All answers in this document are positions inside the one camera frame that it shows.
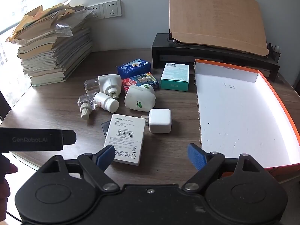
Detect white heater with green leaf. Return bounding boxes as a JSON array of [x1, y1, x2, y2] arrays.
[[124, 84, 156, 111]]

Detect white wall socket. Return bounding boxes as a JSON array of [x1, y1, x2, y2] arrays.
[[88, 3, 104, 19], [102, 0, 123, 19]]

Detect person's left hand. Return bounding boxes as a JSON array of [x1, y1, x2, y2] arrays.
[[0, 153, 19, 216]]

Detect clear plastic bag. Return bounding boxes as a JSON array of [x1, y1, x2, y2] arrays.
[[55, 8, 94, 38]]

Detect thin black cable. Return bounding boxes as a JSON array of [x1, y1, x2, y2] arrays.
[[6, 212, 23, 222]]

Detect teal and white carton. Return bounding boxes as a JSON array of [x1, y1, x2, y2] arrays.
[[160, 62, 190, 92]]

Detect white adapter carton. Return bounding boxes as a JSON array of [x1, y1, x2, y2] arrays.
[[103, 113, 147, 166]]

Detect white pill bottle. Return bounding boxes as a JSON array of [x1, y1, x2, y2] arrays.
[[93, 92, 119, 112]]

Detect black mesh pen holder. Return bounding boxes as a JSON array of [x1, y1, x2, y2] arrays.
[[267, 43, 282, 62]]

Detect white orange-edged box lid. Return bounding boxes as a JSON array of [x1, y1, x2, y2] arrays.
[[193, 59, 300, 183]]

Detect white power adapter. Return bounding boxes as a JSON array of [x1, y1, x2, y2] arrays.
[[141, 108, 172, 134]]

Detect stack of books and papers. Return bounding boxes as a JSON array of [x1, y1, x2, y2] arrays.
[[6, 0, 93, 87]]

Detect clear refill bottle white cap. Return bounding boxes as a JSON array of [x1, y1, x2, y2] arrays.
[[77, 94, 99, 119]]

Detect red playing card box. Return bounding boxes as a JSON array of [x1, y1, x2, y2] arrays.
[[121, 72, 160, 93]]

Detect white plug-in heater with bottle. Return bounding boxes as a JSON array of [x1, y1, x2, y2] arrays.
[[84, 74, 122, 99]]

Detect small black case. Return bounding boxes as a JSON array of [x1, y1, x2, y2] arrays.
[[101, 120, 112, 137]]

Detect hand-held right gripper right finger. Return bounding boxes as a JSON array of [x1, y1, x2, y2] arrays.
[[181, 143, 260, 192]]

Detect blue floss pick box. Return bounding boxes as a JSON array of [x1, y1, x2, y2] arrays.
[[117, 60, 151, 78]]

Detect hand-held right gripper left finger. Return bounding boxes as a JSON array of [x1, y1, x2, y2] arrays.
[[46, 145, 120, 192]]

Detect black monitor riser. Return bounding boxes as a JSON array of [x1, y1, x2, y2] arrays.
[[151, 33, 280, 82]]

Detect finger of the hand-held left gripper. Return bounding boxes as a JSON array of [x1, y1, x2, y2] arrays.
[[61, 130, 77, 146]]

